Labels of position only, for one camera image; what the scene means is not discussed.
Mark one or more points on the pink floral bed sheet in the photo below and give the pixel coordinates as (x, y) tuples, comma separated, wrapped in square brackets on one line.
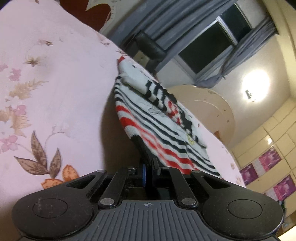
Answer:
[(57, 97)]

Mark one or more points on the dark window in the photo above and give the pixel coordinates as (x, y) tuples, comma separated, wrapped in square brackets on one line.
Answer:
[(211, 47)]

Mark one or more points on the black leather office chair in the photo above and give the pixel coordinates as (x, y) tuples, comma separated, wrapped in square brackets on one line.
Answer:
[(145, 51)]

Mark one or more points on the cream round headboard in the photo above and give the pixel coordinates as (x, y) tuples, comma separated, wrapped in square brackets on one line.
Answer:
[(211, 109)]

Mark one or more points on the wall lamp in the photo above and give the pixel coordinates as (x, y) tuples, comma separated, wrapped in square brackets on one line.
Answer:
[(249, 95)]

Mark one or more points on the red black white striped sweater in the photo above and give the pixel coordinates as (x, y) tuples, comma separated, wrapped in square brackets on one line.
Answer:
[(146, 110)]

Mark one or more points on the cream wardrobe with purple panels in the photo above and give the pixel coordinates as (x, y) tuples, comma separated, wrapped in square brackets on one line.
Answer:
[(266, 158)]

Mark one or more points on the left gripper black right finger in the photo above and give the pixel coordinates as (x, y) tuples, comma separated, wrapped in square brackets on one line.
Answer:
[(190, 190)]

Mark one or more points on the grey window curtain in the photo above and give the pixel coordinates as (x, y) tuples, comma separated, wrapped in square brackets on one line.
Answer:
[(174, 24)]

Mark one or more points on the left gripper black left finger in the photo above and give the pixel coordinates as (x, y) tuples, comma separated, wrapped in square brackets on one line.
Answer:
[(116, 181)]

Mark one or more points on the red heart-shaped headboard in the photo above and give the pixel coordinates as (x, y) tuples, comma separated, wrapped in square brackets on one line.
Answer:
[(95, 17)]

